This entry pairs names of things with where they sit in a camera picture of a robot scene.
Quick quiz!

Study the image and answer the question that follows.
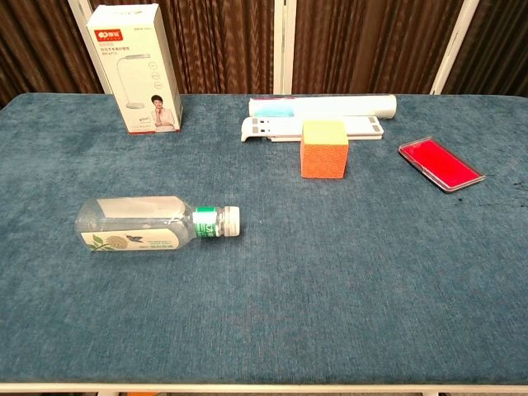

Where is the clear plastic bottle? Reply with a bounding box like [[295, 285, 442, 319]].
[[74, 195, 228, 252]]

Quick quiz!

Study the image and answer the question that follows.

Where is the blue table cloth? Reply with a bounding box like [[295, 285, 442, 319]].
[[0, 92, 528, 387]]

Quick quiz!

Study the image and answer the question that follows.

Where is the white bottle cap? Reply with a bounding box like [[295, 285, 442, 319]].
[[223, 205, 242, 238]]

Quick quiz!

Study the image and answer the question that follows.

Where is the red ink pad clear case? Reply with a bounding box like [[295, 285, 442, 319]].
[[397, 135, 487, 194]]

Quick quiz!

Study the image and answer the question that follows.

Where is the white table frame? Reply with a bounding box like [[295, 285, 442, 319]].
[[0, 381, 528, 396]]

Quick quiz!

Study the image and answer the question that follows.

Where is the white folding stand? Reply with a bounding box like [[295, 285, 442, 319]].
[[240, 115, 385, 144]]

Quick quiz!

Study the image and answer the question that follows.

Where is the white blue tube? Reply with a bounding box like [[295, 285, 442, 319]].
[[247, 94, 398, 121]]

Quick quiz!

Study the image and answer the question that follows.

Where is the orange sticky note block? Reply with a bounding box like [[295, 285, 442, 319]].
[[300, 120, 350, 180]]

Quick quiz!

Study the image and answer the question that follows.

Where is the white desk lamp box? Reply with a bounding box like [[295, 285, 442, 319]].
[[85, 2, 184, 135]]

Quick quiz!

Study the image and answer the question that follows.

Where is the white screen frame post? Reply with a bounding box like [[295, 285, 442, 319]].
[[68, 0, 112, 95], [271, 0, 296, 95], [428, 0, 482, 96]]

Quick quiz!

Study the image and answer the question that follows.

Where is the brown pleated screen panel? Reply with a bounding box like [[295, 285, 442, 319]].
[[443, 0, 528, 98], [291, 0, 465, 95], [0, 0, 104, 109], [90, 0, 276, 95]]

